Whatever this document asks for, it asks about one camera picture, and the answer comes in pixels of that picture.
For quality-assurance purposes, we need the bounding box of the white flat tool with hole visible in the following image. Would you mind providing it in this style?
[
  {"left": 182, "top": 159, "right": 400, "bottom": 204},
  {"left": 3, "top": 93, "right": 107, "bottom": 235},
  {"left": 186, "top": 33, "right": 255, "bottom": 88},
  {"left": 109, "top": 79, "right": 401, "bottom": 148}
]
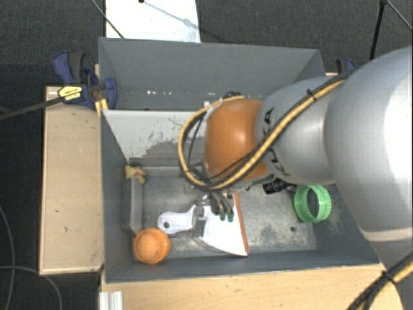
[{"left": 157, "top": 204, "right": 198, "bottom": 236}]

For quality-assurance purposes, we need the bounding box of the orange ball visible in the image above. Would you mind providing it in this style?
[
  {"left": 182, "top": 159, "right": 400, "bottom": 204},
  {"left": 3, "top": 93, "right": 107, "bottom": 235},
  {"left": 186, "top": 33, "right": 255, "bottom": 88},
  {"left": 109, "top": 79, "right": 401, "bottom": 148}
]
[{"left": 132, "top": 227, "right": 172, "bottom": 265}]

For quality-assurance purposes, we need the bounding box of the pale wood board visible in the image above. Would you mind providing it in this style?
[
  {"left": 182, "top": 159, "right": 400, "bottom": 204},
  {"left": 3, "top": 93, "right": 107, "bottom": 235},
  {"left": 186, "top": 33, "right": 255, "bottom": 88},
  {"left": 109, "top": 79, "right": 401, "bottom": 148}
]
[{"left": 39, "top": 85, "right": 106, "bottom": 276}]

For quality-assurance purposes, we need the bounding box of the grey metal bin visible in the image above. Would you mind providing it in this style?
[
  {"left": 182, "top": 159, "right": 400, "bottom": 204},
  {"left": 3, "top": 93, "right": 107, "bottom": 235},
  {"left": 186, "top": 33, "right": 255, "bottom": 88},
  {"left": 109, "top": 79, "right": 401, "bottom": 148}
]
[{"left": 97, "top": 36, "right": 381, "bottom": 284}]

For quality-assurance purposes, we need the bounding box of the black cylinder on white bracket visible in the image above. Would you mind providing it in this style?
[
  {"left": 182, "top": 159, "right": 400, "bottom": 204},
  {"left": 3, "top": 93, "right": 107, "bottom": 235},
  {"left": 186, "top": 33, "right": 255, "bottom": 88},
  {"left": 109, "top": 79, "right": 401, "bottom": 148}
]
[{"left": 262, "top": 178, "right": 293, "bottom": 195}]

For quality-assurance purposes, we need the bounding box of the green ribbed ring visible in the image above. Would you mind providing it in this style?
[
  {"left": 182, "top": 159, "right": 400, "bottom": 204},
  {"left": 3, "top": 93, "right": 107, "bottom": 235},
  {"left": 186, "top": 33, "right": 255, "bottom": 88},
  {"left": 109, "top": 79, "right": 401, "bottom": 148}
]
[{"left": 293, "top": 184, "right": 332, "bottom": 224}]

